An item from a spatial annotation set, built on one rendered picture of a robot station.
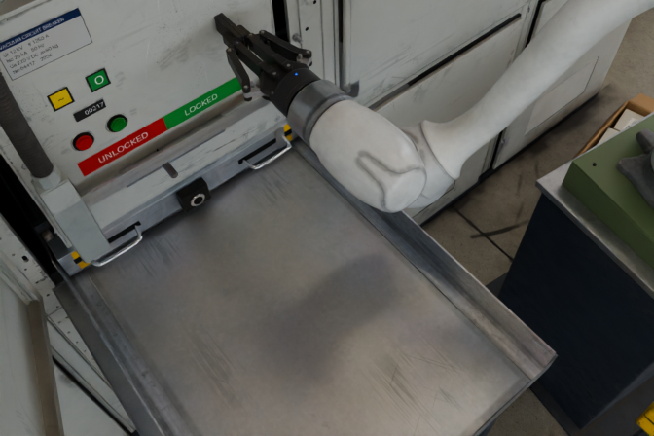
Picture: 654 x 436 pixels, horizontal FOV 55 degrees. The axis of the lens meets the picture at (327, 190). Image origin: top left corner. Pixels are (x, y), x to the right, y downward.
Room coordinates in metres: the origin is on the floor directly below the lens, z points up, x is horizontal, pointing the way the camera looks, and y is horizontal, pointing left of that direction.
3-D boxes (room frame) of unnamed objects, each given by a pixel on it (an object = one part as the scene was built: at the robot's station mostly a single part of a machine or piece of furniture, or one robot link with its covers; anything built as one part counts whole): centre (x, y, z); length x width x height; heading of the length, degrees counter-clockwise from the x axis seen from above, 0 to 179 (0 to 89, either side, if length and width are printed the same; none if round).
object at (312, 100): (0.61, 0.00, 1.23); 0.09 x 0.06 x 0.09; 127
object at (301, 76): (0.67, 0.05, 1.23); 0.09 x 0.08 x 0.07; 37
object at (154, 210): (0.75, 0.28, 0.89); 0.54 x 0.05 x 0.06; 127
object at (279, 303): (0.47, 0.07, 0.82); 0.68 x 0.62 x 0.06; 37
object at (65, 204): (0.56, 0.40, 1.09); 0.08 x 0.05 x 0.17; 37
